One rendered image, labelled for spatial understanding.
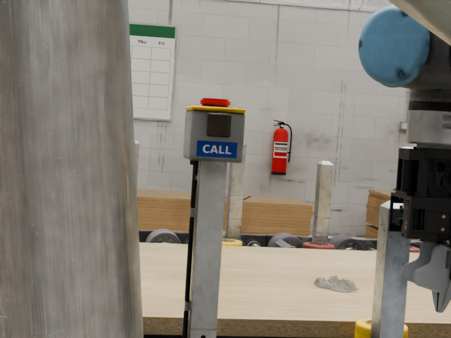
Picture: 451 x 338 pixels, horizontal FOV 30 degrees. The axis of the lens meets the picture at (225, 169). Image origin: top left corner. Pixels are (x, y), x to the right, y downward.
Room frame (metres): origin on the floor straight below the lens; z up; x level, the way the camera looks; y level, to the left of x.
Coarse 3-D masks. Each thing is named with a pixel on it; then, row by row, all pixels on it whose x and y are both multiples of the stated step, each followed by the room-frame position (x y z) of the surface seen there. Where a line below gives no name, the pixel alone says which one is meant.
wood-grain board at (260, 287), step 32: (160, 256) 1.83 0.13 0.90; (224, 256) 1.88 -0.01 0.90; (256, 256) 1.91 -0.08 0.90; (288, 256) 1.94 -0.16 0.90; (320, 256) 1.97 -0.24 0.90; (352, 256) 2.00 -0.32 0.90; (416, 256) 2.07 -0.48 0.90; (160, 288) 1.48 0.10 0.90; (224, 288) 1.51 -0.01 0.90; (256, 288) 1.53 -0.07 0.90; (288, 288) 1.55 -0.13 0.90; (320, 288) 1.57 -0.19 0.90; (416, 288) 1.63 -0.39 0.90; (160, 320) 1.27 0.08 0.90; (224, 320) 1.28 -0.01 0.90; (256, 320) 1.29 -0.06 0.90; (288, 320) 1.30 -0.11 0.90; (320, 320) 1.31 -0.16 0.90; (352, 320) 1.32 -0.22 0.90; (416, 320) 1.35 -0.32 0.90; (448, 320) 1.37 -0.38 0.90
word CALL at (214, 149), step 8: (200, 144) 1.07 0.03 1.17; (208, 144) 1.07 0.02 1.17; (216, 144) 1.07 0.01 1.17; (224, 144) 1.08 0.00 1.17; (232, 144) 1.08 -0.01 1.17; (200, 152) 1.07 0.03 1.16; (208, 152) 1.07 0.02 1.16; (216, 152) 1.07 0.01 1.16; (224, 152) 1.08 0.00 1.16; (232, 152) 1.08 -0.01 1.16
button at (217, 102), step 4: (204, 100) 1.10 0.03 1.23; (208, 100) 1.09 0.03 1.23; (212, 100) 1.09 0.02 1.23; (216, 100) 1.09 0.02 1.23; (220, 100) 1.09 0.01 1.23; (224, 100) 1.10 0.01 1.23; (228, 100) 1.10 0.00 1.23; (204, 104) 1.10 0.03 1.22; (208, 104) 1.09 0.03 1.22; (212, 104) 1.09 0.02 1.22; (216, 104) 1.09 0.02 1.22; (220, 104) 1.09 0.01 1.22; (224, 104) 1.09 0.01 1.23; (228, 104) 1.10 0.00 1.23
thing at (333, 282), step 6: (330, 276) 1.61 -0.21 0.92; (336, 276) 1.59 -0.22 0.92; (318, 282) 1.60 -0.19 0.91; (324, 282) 1.58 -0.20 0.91; (330, 282) 1.59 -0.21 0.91; (336, 282) 1.57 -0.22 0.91; (342, 282) 1.57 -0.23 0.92; (348, 282) 1.59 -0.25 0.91; (354, 282) 1.59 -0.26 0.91; (336, 288) 1.56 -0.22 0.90; (342, 288) 1.56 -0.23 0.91; (348, 288) 1.56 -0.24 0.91; (354, 288) 1.58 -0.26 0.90
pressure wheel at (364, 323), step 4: (360, 320) 1.30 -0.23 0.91; (364, 320) 1.30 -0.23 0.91; (368, 320) 1.30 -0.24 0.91; (356, 324) 1.28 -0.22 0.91; (360, 324) 1.27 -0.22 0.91; (364, 324) 1.27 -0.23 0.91; (368, 324) 1.29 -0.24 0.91; (404, 324) 1.29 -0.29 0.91; (356, 328) 1.28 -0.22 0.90; (360, 328) 1.27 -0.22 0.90; (364, 328) 1.26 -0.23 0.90; (368, 328) 1.25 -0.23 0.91; (404, 328) 1.26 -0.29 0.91; (356, 332) 1.28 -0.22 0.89; (360, 332) 1.26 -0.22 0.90; (364, 332) 1.26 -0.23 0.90; (368, 332) 1.25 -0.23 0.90; (404, 332) 1.26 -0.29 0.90; (356, 336) 1.27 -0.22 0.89; (360, 336) 1.26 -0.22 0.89; (364, 336) 1.26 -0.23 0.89; (368, 336) 1.25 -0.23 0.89; (404, 336) 1.26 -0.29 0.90
